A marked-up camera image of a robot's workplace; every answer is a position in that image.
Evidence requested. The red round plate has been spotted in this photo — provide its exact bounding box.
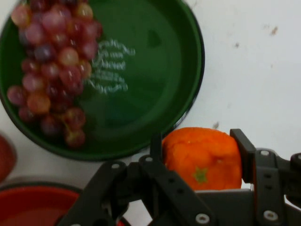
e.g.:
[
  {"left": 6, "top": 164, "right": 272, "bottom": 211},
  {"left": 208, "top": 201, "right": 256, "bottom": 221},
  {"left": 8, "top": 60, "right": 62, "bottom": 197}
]
[{"left": 0, "top": 181, "right": 132, "bottom": 226}]

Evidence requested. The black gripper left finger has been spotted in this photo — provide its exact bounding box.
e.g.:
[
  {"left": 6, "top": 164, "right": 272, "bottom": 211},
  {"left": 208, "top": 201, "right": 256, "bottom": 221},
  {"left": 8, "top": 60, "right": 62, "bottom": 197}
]
[{"left": 57, "top": 133, "right": 217, "bottom": 226}]

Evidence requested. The dark green round plate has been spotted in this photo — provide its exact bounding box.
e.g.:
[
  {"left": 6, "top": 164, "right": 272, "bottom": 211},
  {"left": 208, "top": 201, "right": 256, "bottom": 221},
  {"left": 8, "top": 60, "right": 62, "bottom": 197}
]
[{"left": 0, "top": 0, "right": 206, "bottom": 162}]

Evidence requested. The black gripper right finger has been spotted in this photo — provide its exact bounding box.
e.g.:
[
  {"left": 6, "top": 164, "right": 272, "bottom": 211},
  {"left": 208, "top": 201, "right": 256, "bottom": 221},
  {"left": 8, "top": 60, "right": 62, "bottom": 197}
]
[{"left": 229, "top": 128, "right": 301, "bottom": 226}]

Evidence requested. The bunch of red grapes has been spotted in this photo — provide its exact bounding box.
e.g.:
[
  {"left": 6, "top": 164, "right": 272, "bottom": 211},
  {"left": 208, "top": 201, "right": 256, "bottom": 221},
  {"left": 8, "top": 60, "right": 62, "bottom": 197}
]
[{"left": 7, "top": 0, "right": 103, "bottom": 149}]

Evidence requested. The red egg-shaped fruit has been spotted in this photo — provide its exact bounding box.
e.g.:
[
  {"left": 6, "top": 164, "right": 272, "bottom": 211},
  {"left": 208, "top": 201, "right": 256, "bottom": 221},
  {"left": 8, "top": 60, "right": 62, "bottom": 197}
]
[{"left": 0, "top": 133, "right": 17, "bottom": 185}]

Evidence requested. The orange toy fruit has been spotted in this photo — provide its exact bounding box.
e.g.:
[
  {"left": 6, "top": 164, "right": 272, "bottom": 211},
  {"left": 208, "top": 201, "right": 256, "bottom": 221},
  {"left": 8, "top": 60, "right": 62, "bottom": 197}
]
[{"left": 161, "top": 127, "right": 243, "bottom": 191}]

